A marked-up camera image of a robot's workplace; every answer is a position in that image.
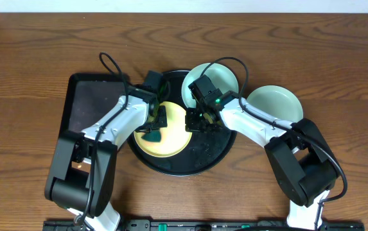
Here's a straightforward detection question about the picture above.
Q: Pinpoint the green yellow sponge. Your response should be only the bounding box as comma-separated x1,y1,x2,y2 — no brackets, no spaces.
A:
141,130,162,142

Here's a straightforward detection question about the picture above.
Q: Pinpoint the yellow plate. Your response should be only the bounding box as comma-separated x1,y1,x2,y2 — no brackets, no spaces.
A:
133,101,192,158

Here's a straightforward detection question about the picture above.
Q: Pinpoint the pale green plate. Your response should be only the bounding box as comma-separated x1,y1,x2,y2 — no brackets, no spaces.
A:
181,63,239,108

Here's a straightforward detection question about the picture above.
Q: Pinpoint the light blue plate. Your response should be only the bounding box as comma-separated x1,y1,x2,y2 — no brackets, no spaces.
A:
247,85,304,123

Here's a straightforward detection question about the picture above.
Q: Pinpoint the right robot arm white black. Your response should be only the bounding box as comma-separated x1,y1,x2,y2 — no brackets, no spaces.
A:
188,89,343,230

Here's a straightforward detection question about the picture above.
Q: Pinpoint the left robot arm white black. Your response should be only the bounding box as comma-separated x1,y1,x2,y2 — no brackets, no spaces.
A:
44,87,159,230

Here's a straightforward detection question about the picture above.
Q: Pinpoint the round black serving tray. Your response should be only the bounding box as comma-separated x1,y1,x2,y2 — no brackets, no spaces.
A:
128,70,237,176

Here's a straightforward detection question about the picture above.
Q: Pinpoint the black rectangular sponge tray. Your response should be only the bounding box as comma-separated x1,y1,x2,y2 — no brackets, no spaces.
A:
59,73,124,133

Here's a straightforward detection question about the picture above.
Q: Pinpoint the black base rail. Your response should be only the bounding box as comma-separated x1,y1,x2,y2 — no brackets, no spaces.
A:
42,219,365,231

